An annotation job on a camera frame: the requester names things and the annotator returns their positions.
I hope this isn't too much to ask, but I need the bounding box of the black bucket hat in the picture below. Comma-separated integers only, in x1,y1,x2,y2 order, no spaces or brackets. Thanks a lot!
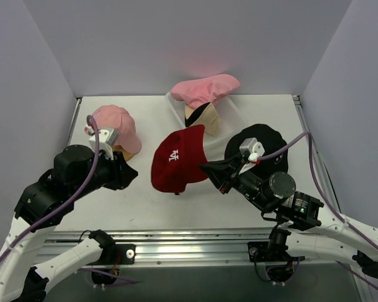
224,123,289,180

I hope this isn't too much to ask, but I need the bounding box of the red baseball cap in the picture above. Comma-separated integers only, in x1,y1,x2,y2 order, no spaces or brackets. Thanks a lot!
151,125,207,194

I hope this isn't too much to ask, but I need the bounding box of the pink baseball cap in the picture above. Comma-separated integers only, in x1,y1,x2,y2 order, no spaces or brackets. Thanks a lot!
92,104,142,154

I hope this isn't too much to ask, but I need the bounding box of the pink hat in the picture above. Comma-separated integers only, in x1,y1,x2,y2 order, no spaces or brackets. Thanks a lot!
170,74,241,109

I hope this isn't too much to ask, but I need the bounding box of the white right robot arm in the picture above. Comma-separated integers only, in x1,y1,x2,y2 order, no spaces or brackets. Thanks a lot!
200,160,378,279

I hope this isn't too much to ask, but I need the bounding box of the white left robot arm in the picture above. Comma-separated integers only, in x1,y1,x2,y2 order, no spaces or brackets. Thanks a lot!
0,145,138,301

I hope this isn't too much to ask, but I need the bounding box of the wooden mushroom hat stand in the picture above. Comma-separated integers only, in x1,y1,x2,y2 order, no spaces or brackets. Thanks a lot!
113,145,135,162

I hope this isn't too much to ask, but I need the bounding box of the white plastic basket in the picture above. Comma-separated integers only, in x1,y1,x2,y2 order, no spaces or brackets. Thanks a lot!
165,92,246,148

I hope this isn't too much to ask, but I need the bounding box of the beige hat in basket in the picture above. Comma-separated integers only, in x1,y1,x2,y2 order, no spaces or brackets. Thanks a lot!
185,103,221,136

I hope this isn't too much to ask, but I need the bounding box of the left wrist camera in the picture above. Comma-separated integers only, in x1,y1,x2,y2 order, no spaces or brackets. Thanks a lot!
84,125,118,160

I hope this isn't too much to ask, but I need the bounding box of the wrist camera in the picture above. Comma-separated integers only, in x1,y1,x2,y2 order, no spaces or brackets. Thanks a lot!
239,138,265,174
84,125,118,160

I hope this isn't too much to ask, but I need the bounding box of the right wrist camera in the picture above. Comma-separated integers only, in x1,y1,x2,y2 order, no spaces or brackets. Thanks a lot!
239,138,265,174

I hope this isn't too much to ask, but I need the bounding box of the aluminium mounting rail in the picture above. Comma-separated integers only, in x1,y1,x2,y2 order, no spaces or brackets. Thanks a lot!
34,228,365,270

